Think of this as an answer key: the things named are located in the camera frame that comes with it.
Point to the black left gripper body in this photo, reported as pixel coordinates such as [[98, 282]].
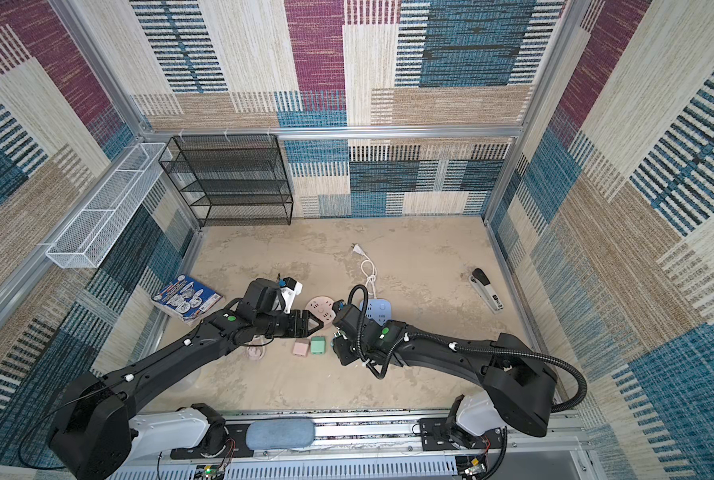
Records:
[[277, 324]]

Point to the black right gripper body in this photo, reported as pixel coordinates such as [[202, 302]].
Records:
[[348, 351]]

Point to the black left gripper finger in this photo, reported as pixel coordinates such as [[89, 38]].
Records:
[[312, 320], [313, 330]]

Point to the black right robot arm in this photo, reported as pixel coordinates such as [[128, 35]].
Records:
[[524, 386]]

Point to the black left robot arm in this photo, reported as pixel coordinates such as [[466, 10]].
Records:
[[94, 432]]

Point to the pink plug adapter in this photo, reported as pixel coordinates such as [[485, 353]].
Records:
[[301, 347]]

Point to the green plug adapter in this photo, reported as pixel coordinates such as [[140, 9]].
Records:
[[318, 345]]

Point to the pink round power strip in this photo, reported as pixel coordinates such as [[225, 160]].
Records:
[[321, 307]]

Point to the blue square power strip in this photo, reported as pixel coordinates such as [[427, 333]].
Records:
[[379, 310]]

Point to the blue illustrated box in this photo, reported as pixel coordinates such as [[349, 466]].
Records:
[[186, 299]]

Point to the blue-grey cushion pad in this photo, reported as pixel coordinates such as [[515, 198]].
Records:
[[284, 433]]

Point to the black and grey stapler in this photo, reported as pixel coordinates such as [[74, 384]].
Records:
[[484, 288]]

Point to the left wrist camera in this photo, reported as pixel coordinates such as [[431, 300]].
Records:
[[289, 290]]

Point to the black wire mesh shelf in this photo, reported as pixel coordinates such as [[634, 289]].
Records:
[[230, 180]]

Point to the white wire mesh basket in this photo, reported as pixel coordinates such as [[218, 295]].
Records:
[[93, 231]]

